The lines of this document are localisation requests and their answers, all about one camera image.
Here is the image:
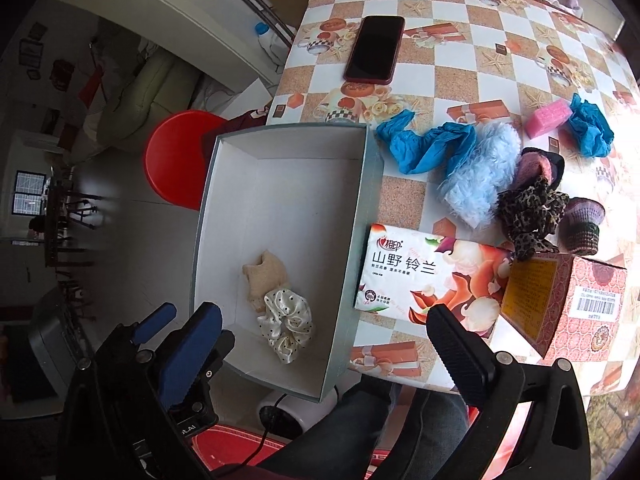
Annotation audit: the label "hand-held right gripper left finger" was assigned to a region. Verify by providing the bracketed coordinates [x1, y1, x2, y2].
[55, 304, 223, 480]

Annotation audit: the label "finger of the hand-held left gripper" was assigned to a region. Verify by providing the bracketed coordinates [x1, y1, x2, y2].
[99, 303, 178, 362]
[197, 330, 237, 380]

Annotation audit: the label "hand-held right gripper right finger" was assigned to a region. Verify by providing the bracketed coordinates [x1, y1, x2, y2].
[426, 304, 605, 480]

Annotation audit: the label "grey cardboard box white inside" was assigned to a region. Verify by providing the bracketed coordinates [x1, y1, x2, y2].
[192, 122, 386, 403]

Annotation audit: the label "long blue non-woven cloth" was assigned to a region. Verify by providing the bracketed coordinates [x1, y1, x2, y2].
[376, 110, 478, 175]

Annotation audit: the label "pink sponge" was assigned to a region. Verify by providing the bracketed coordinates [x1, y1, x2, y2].
[523, 99, 573, 138]

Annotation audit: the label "red floor mat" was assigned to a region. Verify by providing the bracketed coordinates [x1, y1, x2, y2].
[190, 422, 306, 473]

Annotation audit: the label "white polka dot satin scrunchie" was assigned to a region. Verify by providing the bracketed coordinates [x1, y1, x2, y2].
[256, 287, 316, 365]

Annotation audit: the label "beige knitted cloth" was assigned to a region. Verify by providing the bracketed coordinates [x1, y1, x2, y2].
[242, 251, 290, 313]

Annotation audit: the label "floral tissue pack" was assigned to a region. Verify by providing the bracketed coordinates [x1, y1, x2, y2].
[352, 223, 513, 341]

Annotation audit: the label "white round appliance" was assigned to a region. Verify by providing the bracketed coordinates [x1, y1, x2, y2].
[257, 387, 341, 436]

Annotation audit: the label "grey bin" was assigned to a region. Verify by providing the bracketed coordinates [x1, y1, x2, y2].
[27, 305, 96, 401]

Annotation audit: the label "red patterned carton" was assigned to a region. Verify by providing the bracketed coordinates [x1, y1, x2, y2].
[500, 252, 628, 366]

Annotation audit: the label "person's dark trouser legs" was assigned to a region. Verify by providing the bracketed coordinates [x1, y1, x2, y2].
[255, 375, 471, 480]

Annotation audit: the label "dark dining chairs and table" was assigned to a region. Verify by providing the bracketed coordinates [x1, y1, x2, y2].
[42, 165, 101, 321]

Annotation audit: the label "leopard print scrunchie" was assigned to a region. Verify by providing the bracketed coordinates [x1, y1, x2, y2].
[497, 180, 571, 261]

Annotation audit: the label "red plastic stool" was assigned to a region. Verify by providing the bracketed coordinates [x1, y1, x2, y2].
[142, 110, 231, 211]

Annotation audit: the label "light blue fluffy cloth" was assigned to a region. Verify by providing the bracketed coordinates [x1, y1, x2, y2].
[439, 124, 522, 228]

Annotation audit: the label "purple green knitted cup sleeve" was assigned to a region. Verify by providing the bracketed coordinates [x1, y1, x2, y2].
[560, 197, 606, 256]

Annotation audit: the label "distant room window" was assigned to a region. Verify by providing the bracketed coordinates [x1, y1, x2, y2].
[11, 170, 47, 217]

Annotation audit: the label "dark red cloth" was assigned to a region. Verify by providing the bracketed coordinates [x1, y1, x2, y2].
[202, 109, 271, 161]

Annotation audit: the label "beige sofa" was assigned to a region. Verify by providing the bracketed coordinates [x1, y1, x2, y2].
[95, 52, 201, 153]

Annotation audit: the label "checkered starfish tablecloth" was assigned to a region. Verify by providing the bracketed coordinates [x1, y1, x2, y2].
[265, 0, 640, 396]

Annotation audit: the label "white cabinet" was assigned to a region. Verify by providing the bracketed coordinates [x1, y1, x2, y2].
[42, 0, 291, 86]

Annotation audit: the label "plastic bottle with blue cap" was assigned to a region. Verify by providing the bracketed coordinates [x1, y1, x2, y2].
[254, 21, 286, 63]

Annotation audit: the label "smartphone in red case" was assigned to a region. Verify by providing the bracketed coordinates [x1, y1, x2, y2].
[343, 15, 406, 86]

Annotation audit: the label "black cable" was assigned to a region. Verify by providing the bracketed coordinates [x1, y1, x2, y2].
[245, 407, 281, 468]

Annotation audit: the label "red wall decoration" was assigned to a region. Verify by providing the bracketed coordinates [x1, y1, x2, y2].
[49, 59, 76, 92]

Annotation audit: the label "framed wall pictures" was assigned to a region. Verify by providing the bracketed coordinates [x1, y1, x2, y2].
[19, 22, 47, 81]

